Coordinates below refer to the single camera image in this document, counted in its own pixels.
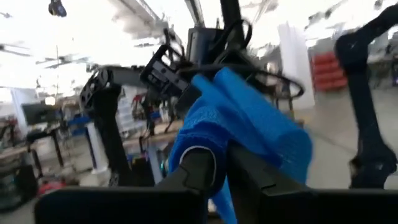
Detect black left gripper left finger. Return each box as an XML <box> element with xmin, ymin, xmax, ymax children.
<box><xmin>34</xmin><ymin>147</ymin><xmax>217</xmax><ymax>224</ymax></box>

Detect black arched bracket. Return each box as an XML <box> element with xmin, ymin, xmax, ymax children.
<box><xmin>334</xmin><ymin>2</ymin><xmax>398</xmax><ymax>190</ymax></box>

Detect blue elastic bandage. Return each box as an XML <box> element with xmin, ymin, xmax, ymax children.
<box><xmin>167</xmin><ymin>67</ymin><xmax>313</xmax><ymax>224</ymax></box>

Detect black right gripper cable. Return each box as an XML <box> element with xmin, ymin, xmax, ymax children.
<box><xmin>180</xmin><ymin>63</ymin><xmax>305</xmax><ymax>100</ymax></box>

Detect red storage bins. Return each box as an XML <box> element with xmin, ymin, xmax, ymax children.
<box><xmin>310</xmin><ymin>51</ymin><xmax>348</xmax><ymax>91</ymax></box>

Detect white and black pillar stand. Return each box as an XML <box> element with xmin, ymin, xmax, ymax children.
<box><xmin>85</xmin><ymin>121</ymin><xmax>109</xmax><ymax>175</ymax></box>

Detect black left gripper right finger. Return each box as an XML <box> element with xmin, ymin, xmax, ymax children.
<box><xmin>228</xmin><ymin>141</ymin><xmax>398</xmax><ymax>224</ymax></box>

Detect black computer monitor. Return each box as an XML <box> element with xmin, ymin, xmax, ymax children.
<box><xmin>21</xmin><ymin>102</ymin><xmax>60</xmax><ymax>127</ymax></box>

